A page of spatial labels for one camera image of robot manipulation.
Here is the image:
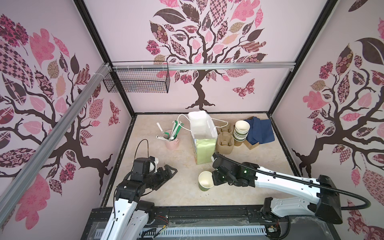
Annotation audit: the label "green paper coffee cup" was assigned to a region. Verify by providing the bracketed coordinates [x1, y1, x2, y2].
[198, 171, 214, 192]

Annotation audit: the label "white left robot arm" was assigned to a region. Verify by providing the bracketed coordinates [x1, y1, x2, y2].
[101, 156, 178, 240]

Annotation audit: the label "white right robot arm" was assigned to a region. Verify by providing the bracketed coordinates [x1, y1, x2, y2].
[212, 153, 343, 225]

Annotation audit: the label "stack of pulp cup carriers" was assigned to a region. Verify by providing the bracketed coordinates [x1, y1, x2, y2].
[216, 124, 235, 155]

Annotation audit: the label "brown cardboard napkin box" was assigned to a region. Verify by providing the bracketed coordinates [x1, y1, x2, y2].
[245, 117, 262, 150]

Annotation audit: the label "pink straw holder cup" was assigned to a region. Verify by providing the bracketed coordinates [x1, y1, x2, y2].
[165, 130, 180, 151]

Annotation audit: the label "green white paper bag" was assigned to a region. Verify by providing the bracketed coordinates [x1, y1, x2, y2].
[177, 111, 229, 165]

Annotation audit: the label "stack of paper cups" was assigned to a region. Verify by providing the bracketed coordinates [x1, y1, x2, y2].
[233, 120, 251, 147]

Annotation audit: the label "blue paper napkins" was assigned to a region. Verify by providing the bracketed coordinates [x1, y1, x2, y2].
[245, 117, 275, 145]

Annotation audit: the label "wrapped straws bundle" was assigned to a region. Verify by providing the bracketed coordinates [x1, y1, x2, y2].
[156, 121, 184, 142]

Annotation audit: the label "black wire basket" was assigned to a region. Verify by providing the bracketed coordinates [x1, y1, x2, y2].
[103, 60, 171, 94]

